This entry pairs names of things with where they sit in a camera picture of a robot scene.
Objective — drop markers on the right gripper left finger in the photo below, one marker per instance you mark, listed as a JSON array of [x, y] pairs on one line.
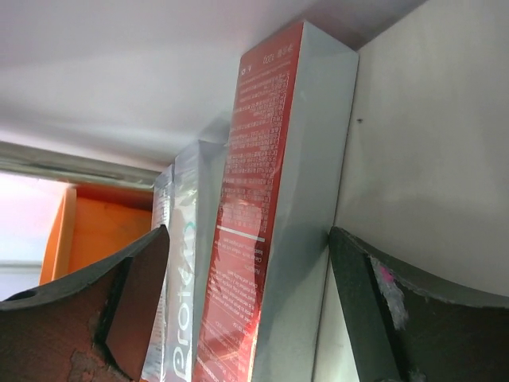
[[94, 324]]

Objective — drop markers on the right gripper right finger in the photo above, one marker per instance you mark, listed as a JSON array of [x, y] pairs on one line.
[[405, 324]]

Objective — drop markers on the silver Protefix toothpaste box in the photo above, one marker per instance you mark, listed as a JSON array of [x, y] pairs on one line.
[[197, 181]]

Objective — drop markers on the silver-sided red toothpaste box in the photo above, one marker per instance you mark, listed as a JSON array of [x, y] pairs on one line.
[[269, 259]]

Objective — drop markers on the white two-tier shelf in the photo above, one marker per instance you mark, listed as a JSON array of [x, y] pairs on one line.
[[425, 175]]

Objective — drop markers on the orange plastic basket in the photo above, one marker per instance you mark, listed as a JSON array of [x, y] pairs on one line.
[[93, 222]]

